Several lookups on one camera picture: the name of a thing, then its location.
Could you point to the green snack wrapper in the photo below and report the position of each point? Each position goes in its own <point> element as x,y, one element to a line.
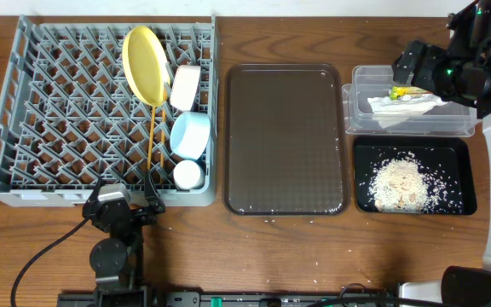
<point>407,92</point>

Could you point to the white paper napkin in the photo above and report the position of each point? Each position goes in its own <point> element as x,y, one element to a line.
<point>388,112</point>

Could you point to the yellow plate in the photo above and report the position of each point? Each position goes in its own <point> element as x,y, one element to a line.
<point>144,64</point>

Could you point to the light blue bowl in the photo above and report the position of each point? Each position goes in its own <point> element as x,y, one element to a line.
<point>190,134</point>

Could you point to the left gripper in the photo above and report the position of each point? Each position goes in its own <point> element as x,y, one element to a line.
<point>125,205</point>

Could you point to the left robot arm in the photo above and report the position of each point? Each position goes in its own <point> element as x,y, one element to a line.
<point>118,260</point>

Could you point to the white cup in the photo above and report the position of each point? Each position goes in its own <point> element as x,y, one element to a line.
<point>188,175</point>

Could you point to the grey plastic dish rack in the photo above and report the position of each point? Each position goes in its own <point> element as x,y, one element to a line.
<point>69,118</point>

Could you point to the wooden chopstick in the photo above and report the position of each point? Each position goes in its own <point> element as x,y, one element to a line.
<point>162,136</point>
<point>151,136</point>

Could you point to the clear plastic bin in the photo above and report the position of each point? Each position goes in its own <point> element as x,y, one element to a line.
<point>368,108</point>

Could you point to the spilled rice pile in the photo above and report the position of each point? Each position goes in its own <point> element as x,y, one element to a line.
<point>405,181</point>

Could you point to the black waste tray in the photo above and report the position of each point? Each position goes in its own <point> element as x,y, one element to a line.
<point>449,151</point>

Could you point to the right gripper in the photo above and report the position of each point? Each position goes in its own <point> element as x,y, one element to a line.
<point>432,57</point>

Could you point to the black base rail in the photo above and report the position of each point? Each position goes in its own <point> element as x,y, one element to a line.
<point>193,299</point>

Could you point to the dark brown serving tray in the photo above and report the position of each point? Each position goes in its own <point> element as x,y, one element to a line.
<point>285,149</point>

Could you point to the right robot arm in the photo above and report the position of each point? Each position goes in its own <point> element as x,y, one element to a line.
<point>461,286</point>

